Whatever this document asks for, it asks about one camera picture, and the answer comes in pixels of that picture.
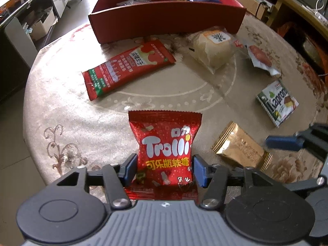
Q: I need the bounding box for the gold foil snack packet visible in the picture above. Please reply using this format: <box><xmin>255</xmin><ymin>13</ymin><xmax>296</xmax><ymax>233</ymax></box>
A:
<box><xmin>211</xmin><ymin>121</ymin><xmax>272</xmax><ymax>172</ymax></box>

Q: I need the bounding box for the wooden TV stand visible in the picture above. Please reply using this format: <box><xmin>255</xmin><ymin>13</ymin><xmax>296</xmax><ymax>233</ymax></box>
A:
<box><xmin>238</xmin><ymin>0</ymin><xmax>327</xmax><ymax>38</ymax></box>

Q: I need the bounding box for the dark long side table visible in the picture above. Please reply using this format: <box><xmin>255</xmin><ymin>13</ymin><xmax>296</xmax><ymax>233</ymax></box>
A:
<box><xmin>1</xmin><ymin>0</ymin><xmax>69</xmax><ymax>72</ymax></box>

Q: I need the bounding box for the white sausage snack packet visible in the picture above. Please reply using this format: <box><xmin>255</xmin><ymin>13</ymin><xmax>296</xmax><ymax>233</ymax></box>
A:
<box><xmin>233</xmin><ymin>40</ymin><xmax>281</xmax><ymax>77</ymax></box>

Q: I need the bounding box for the red green long snack packet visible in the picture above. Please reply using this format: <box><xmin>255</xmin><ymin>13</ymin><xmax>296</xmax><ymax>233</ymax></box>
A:
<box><xmin>82</xmin><ymin>39</ymin><xmax>176</xmax><ymax>100</ymax></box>

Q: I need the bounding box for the green white Kaprone packet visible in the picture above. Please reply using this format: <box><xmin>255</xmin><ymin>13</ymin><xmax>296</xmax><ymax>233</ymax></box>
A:
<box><xmin>256</xmin><ymin>80</ymin><xmax>298</xmax><ymax>127</ymax></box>

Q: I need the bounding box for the red cardboard box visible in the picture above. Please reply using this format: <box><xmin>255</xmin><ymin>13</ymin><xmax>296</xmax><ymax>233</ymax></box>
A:
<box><xmin>88</xmin><ymin>0</ymin><xmax>246</xmax><ymax>44</ymax></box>

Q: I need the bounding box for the red Trolli candy bag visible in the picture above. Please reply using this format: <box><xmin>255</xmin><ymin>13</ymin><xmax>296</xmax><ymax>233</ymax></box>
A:
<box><xmin>125</xmin><ymin>110</ymin><xmax>202</xmax><ymax>200</ymax></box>

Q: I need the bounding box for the grey foil snack packet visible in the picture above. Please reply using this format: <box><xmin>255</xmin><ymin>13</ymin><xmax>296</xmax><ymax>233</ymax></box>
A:
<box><xmin>116</xmin><ymin>0</ymin><xmax>151</xmax><ymax>6</ymax></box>

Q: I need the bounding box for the bread bun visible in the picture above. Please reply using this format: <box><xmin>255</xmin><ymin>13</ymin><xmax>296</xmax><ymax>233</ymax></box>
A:
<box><xmin>187</xmin><ymin>27</ymin><xmax>237</xmax><ymax>74</ymax></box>

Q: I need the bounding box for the white storage bin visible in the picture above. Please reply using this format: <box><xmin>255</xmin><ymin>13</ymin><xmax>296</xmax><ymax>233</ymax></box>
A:
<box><xmin>26</xmin><ymin>7</ymin><xmax>57</xmax><ymax>41</ymax></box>

